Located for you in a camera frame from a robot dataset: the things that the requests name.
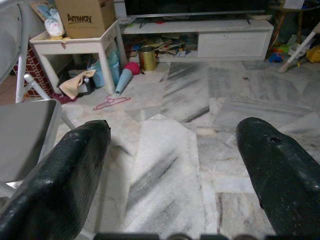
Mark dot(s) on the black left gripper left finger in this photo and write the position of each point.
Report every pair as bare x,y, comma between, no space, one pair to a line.
57,180

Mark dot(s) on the beige cloth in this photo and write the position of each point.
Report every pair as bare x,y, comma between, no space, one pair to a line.
72,86

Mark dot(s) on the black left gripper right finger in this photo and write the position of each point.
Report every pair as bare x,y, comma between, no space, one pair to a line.
282,180

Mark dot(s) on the colourful picture board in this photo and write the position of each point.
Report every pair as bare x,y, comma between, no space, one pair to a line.
45,10

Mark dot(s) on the black television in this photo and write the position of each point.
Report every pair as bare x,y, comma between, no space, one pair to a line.
195,6

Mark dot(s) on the gold tin can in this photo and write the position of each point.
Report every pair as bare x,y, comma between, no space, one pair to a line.
147,60

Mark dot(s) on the blue toy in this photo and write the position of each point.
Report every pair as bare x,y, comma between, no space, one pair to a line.
276,58

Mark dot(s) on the grey folding chair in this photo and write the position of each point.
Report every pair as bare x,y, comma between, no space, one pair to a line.
22,135

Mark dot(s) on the red brick pattern board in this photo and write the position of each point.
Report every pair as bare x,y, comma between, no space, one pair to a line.
37,72

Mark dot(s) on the white diaper packet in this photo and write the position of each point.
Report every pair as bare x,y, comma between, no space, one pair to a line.
53,25

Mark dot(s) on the yellow toy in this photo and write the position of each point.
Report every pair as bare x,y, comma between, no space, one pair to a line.
313,55

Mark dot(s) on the white TV stand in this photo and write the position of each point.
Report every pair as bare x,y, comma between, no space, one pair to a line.
230,45

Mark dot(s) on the green toy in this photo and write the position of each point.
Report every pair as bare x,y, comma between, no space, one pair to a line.
281,48

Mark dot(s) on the pile of books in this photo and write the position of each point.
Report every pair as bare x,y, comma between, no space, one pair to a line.
170,45

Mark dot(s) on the light blue cone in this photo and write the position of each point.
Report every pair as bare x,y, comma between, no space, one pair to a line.
123,81

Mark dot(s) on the red ball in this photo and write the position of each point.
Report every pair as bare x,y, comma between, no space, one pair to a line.
132,68

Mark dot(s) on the round wooden stool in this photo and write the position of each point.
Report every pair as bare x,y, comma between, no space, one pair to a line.
281,15

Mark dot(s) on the white high chair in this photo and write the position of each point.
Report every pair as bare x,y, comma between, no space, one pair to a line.
295,52

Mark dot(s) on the maroon cloth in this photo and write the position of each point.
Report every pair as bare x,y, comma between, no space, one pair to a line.
62,99

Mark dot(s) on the white plastic side table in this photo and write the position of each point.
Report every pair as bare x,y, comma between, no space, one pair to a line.
75,46

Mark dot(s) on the black storage box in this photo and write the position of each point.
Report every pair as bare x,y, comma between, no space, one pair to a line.
87,88

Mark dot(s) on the teal plastic container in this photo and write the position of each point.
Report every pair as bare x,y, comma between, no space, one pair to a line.
98,75

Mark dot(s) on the Amway cardboard box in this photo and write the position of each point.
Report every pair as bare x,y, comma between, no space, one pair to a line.
85,27

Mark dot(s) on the pink clothes hanger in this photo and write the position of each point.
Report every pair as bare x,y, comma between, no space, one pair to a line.
113,99

